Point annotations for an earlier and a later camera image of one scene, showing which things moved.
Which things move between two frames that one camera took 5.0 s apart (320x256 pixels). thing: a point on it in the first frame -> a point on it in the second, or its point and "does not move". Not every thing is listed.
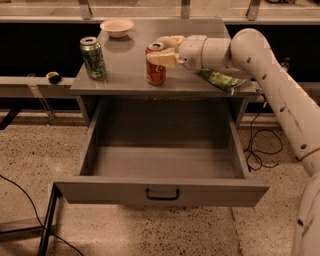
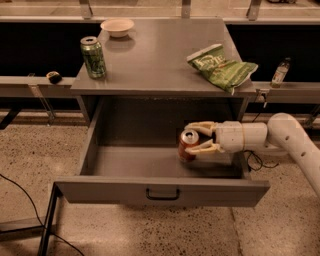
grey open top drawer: [164, 151] does not move
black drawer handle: [162, 198] does not move
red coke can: [155, 74] -> [188, 138]
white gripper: [191, 52] -> [230, 136]
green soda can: [93, 58] does not move
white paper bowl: [117, 28] does not move
